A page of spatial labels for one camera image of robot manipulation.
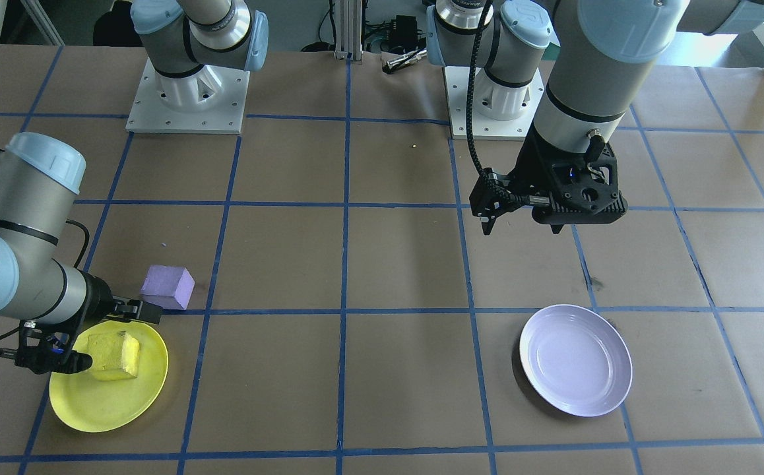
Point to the yellow foam block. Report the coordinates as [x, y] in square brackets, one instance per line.
[115, 356]

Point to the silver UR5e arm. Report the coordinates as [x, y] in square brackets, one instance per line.
[586, 72]
[26, 211]

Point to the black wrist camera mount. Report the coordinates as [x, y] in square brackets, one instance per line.
[593, 198]
[39, 353]

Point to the purple plate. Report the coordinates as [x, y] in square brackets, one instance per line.
[576, 363]

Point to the purple foam block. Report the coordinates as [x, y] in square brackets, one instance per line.
[167, 287]

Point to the silver metal connector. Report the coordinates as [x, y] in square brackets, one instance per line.
[405, 61]

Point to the white square base plate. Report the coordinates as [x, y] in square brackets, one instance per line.
[144, 119]
[464, 125]

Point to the black electronics box with plugs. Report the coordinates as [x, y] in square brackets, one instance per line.
[403, 30]

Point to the grey metal bar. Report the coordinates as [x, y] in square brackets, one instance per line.
[45, 23]

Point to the yellow plate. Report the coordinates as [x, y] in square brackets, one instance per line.
[111, 406]

